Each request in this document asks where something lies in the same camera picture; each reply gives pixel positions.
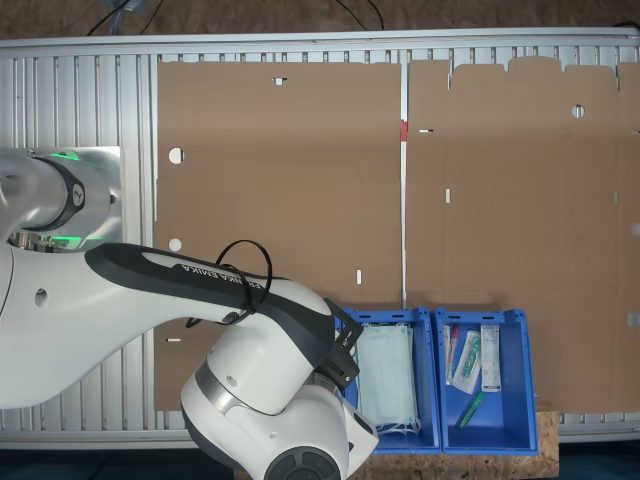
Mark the brown cardboard sheet straight edge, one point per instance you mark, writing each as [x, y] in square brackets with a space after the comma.
[280, 175]

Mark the red tape strip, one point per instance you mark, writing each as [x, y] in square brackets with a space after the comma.
[404, 131]

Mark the stack of white face masks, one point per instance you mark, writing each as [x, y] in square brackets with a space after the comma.
[390, 375]

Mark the red-capped tube in pack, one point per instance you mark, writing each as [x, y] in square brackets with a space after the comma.
[451, 350]

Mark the blue bin with masks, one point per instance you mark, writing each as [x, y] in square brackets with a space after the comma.
[430, 390]

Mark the green syringe in clear pack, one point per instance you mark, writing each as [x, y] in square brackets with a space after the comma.
[467, 360]

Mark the long white printed packet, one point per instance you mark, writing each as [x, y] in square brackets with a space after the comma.
[491, 360]

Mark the loose green syringe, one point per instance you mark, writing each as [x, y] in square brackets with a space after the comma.
[470, 410]

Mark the blue bin with syringes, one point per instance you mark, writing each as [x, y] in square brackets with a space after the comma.
[520, 390]

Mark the chipboard block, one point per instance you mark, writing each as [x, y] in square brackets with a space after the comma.
[475, 466]

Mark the gripper camera with black bracket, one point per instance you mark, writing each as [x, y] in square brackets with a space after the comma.
[345, 360]

